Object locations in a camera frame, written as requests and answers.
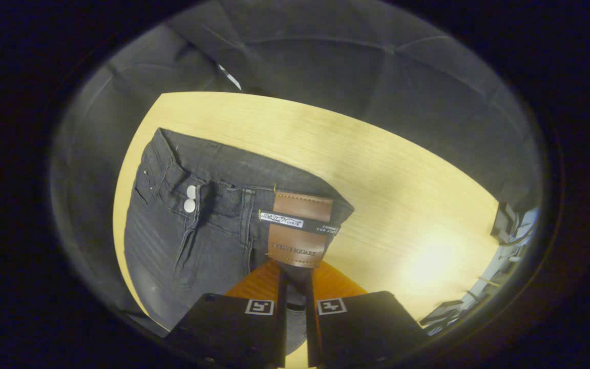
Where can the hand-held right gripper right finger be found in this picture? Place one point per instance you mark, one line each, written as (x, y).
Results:
(366, 328)

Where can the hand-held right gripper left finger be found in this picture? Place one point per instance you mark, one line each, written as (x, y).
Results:
(233, 328)

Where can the dark grey jeans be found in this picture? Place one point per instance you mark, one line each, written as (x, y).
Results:
(213, 246)

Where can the black backdrop cloth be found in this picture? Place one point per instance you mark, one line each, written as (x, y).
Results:
(325, 56)

